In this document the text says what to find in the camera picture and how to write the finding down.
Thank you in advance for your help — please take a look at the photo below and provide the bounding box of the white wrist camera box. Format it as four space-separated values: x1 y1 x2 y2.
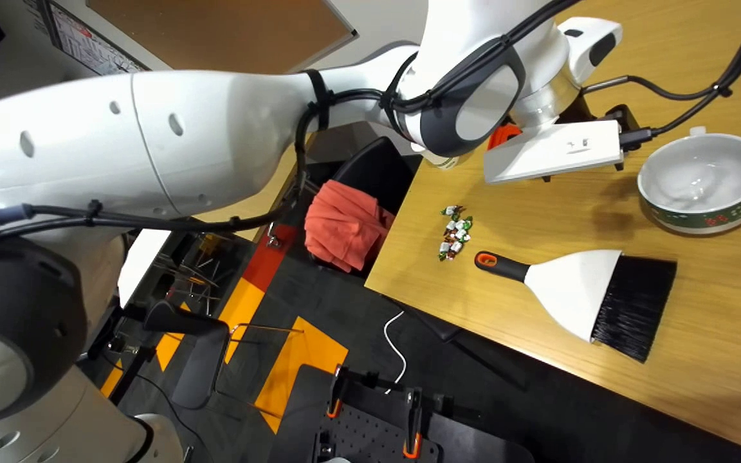
482 120 624 182

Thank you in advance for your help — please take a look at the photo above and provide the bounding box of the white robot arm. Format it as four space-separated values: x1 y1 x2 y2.
0 0 573 463

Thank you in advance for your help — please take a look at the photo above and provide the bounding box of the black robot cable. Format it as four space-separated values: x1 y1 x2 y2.
580 0 741 153

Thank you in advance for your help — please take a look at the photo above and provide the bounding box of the right orange black clamp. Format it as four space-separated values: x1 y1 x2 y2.
400 388 425 461

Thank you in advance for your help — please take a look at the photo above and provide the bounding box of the left orange black clamp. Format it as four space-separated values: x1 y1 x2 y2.
324 364 346 418

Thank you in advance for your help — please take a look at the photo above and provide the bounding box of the white cable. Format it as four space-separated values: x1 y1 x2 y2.
380 308 412 385

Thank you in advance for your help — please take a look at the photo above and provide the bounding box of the black perforated metal plate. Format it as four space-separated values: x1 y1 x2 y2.
309 407 534 463

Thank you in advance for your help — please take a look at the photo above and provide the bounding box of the pile of wrapped candies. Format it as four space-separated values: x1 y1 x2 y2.
437 206 473 260

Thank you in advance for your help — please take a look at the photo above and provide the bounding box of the black chair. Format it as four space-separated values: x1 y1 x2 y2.
333 137 414 214

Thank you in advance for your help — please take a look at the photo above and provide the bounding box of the white ceramic mug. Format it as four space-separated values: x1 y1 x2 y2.
634 128 741 236

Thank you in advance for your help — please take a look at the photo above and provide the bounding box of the white brush with black bristles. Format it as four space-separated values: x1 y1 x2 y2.
473 249 675 363

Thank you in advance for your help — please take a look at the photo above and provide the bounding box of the red cloth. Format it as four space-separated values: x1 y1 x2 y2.
302 180 392 272

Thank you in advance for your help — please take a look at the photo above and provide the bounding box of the orange black clamp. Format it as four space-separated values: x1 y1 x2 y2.
324 364 346 418
400 388 425 461

